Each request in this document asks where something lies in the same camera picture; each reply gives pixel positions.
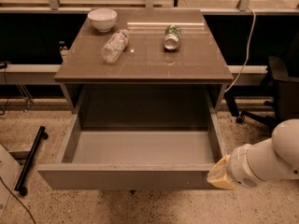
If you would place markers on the yellow foam-padded gripper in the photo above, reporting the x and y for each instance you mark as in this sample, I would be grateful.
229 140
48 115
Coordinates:
239 168

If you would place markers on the grey top drawer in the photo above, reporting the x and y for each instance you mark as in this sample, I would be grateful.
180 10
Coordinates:
138 139

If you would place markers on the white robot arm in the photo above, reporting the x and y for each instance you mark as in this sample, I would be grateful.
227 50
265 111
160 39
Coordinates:
249 166

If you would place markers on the grey cabinet with glossy top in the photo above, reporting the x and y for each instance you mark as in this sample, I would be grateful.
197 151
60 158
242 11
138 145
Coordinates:
197 60

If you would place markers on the black office chair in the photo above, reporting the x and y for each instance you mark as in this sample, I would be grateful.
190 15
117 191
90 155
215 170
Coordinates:
283 74

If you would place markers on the green soda can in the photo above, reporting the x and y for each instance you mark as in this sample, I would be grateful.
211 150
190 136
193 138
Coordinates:
172 37

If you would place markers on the clear plastic water bottle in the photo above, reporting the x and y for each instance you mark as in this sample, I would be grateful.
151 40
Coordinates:
114 47

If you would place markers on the black wheeled stand base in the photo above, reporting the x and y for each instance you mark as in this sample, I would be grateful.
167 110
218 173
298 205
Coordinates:
19 187

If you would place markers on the white ceramic bowl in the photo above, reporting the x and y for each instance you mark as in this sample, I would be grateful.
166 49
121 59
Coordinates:
102 19

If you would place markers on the small bottle behind cabinet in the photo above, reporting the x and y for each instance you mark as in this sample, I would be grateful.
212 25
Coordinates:
63 48

